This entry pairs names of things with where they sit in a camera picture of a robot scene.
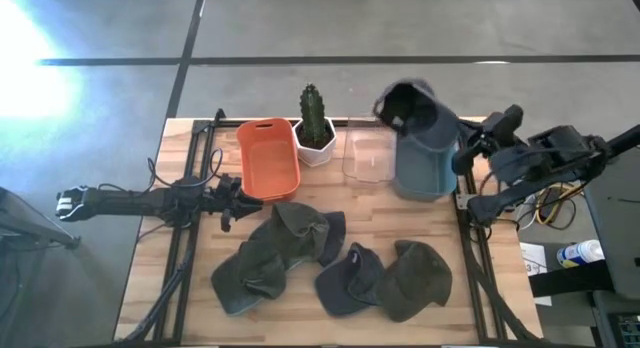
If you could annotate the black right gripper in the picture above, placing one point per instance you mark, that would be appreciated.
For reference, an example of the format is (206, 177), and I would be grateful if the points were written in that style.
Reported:
(500, 128)

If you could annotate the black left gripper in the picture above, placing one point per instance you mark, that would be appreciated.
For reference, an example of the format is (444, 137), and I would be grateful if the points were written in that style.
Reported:
(225, 203)

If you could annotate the olive green cap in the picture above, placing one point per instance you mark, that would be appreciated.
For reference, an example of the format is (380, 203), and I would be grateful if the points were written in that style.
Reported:
(295, 228)
(415, 283)
(250, 280)

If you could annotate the navy blue cap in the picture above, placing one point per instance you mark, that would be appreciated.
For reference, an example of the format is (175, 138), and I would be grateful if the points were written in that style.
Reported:
(336, 235)
(350, 283)

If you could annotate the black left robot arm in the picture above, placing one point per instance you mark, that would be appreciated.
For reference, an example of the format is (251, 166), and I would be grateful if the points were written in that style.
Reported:
(125, 203)

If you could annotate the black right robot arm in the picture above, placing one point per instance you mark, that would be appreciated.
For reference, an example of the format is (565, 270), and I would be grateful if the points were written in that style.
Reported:
(545, 158)

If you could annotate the orange plastic bin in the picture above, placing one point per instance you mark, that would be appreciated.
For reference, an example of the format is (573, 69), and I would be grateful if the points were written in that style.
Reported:
(270, 163)

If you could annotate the white hexagonal plant pot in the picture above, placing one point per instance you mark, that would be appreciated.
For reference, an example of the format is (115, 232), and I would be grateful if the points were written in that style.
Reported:
(316, 155)

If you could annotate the clear plastic container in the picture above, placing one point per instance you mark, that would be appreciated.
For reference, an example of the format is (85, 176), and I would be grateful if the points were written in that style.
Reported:
(367, 158)

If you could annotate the green cactus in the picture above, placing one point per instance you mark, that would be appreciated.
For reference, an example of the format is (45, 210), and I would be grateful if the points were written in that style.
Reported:
(313, 113)

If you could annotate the white paper sheet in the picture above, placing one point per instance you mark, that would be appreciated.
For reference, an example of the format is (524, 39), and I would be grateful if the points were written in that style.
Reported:
(532, 258)

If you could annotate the plastic bottle blue label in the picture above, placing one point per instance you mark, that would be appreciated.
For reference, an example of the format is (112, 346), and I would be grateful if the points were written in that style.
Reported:
(580, 253)

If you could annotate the black pole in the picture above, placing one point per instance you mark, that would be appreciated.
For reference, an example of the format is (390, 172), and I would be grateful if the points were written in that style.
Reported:
(627, 138)

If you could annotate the grey case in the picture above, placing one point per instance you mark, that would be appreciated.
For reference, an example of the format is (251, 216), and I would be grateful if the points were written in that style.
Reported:
(615, 228)

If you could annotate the grey side stand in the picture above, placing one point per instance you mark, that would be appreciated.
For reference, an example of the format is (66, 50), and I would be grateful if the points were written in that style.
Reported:
(30, 223)

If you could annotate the black keyboard device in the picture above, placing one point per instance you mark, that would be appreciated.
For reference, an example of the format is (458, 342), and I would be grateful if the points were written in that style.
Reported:
(625, 330)

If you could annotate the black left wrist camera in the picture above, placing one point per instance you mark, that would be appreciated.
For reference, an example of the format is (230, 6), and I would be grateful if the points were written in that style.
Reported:
(230, 181)

